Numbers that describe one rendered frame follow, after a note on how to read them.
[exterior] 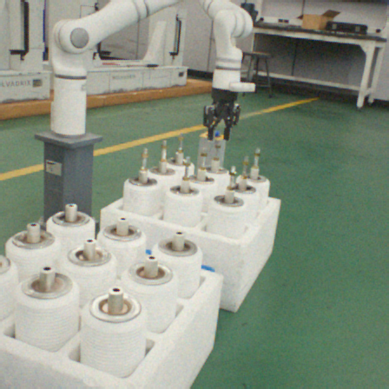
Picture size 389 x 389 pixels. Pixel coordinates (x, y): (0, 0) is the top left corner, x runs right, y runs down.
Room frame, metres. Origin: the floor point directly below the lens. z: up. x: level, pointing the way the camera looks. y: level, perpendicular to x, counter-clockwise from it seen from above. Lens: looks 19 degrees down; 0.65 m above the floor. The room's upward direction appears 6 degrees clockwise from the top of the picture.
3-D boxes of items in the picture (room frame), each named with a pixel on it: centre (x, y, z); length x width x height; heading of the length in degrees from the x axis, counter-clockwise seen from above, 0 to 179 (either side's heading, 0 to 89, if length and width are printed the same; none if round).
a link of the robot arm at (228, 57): (1.37, -0.04, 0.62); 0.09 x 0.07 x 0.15; 121
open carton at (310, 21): (5.78, -1.16, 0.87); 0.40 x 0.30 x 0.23; 48
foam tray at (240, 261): (1.27, -0.01, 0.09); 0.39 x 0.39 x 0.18; 70
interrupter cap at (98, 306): (0.60, 0.10, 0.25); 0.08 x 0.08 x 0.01
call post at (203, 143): (1.56, -0.04, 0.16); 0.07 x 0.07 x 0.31; 70
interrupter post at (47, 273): (0.64, 0.21, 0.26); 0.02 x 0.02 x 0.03
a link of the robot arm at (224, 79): (1.37, -0.07, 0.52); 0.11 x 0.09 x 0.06; 48
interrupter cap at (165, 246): (0.82, 0.02, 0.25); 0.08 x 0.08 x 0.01
